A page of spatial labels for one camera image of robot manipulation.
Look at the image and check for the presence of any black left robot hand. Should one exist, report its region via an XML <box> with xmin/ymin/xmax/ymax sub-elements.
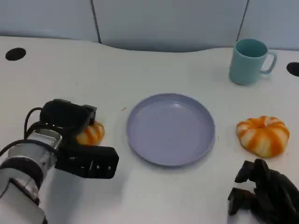
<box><xmin>39</xmin><ymin>98</ymin><xmax>98</xmax><ymax>149</ymax></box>

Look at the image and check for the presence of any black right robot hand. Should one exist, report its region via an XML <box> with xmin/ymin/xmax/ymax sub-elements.
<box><xmin>228</xmin><ymin>158</ymin><xmax>299</xmax><ymax>224</ymax></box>

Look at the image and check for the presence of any orange white toy bread roll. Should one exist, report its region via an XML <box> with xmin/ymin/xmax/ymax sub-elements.
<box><xmin>236</xmin><ymin>116</ymin><xmax>291</xmax><ymax>158</ymax></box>
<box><xmin>75</xmin><ymin>120</ymin><xmax>105</xmax><ymax>146</ymax></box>

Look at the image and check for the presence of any black table grommet hole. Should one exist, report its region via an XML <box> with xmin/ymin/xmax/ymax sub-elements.
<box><xmin>5</xmin><ymin>48</ymin><xmax>27</xmax><ymax>61</ymax></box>
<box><xmin>286</xmin><ymin>62</ymin><xmax>299</xmax><ymax>77</ymax></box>

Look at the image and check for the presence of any lilac plate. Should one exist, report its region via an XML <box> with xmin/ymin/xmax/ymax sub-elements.
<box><xmin>126</xmin><ymin>93</ymin><xmax>216</xmax><ymax>167</ymax></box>

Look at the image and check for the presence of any pale green mug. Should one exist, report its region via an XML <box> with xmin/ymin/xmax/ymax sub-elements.
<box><xmin>228</xmin><ymin>38</ymin><xmax>278</xmax><ymax>86</ymax></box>

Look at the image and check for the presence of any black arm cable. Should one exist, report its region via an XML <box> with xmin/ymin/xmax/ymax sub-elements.
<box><xmin>0</xmin><ymin>139</ymin><xmax>58</xmax><ymax>160</ymax></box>
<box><xmin>24</xmin><ymin>106</ymin><xmax>59</xmax><ymax>140</ymax></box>

